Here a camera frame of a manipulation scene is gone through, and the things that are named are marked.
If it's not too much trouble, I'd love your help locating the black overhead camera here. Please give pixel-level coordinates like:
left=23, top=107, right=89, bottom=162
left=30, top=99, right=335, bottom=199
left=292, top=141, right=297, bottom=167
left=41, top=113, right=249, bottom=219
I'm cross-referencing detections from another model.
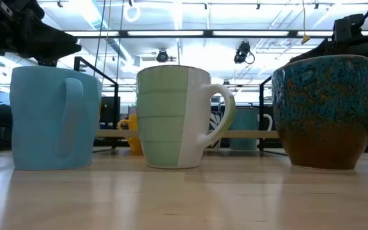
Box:
left=156, top=49, right=169, bottom=63

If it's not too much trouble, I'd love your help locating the yellow mug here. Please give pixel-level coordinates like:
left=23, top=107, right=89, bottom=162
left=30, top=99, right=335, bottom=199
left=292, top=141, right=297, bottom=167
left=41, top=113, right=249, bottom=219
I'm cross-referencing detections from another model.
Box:
left=117, top=114, right=143, bottom=154

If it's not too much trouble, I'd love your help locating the green and white mug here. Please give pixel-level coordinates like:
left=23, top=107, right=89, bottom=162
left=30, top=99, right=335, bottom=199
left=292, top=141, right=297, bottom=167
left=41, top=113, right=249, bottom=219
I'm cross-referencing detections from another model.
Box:
left=135, top=65, right=237, bottom=169

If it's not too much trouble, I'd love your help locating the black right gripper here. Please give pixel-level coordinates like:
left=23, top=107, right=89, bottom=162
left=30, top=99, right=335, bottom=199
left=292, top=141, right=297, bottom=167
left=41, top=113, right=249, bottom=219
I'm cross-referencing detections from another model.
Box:
left=289, top=36, right=368, bottom=71

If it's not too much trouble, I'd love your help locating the black rig crossbar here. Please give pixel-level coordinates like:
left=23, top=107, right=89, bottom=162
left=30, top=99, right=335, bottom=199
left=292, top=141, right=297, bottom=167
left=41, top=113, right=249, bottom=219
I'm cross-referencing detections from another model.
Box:
left=64, top=29, right=368, bottom=38

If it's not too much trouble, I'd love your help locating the white blue patterned mug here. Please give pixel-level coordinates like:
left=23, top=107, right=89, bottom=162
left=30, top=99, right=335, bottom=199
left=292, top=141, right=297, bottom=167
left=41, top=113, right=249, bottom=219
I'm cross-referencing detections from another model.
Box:
left=208, top=111, right=224, bottom=149

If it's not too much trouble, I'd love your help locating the wooden shelf rack black frame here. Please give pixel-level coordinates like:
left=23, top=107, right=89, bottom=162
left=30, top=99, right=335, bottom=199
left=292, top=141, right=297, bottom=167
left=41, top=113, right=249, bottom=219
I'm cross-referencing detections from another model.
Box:
left=73, top=56, right=288, bottom=157

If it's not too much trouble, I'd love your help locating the yellow hanging tag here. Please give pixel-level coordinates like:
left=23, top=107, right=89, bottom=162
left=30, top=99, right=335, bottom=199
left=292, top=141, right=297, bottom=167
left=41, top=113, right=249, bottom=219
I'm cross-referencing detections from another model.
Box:
left=300, top=0, right=311, bottom=45

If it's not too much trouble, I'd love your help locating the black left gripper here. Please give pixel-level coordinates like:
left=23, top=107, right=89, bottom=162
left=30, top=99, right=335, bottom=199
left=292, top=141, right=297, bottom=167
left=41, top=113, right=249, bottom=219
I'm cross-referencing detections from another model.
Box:
left=0, top=0, right=82, bottom=66

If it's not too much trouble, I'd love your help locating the black monitor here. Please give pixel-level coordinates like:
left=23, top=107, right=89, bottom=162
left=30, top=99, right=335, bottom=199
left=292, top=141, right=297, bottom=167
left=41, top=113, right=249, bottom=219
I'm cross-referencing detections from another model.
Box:
left=100, top=95, right=121, bottom=129

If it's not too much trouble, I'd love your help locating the thin black hanging cable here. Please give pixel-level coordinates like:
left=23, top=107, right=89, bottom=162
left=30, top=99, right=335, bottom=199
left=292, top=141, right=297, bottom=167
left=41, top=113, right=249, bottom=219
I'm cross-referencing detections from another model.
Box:
left=93, top=0, right=107, bottom=70

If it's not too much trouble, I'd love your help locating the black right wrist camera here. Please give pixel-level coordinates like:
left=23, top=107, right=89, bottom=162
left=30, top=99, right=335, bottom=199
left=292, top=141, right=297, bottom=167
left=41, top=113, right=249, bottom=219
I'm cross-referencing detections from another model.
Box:
left=333, top=14, right=364, bottom=42

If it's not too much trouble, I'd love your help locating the light blue mug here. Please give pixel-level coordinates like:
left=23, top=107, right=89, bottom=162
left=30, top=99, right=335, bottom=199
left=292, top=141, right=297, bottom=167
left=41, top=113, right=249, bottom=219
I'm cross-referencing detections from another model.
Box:
left=10, top=66, right=104, bottom=171

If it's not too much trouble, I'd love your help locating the blue brown speckled mug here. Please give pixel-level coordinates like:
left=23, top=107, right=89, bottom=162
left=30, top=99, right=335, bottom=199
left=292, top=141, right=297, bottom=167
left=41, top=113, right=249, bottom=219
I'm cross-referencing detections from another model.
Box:
left=271, top=54, right=368, bottom=171

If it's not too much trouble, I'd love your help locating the teal mug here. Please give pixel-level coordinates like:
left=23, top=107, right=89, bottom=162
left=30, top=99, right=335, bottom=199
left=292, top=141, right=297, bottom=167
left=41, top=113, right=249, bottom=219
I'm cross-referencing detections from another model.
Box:
left=228, top=107, right=273, bottom=151

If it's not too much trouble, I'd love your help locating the white hanging cable loop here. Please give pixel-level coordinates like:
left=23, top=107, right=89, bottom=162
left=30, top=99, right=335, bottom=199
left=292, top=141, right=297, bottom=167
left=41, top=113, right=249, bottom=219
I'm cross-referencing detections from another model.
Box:
left=123, top=3, right=142, bottom=23

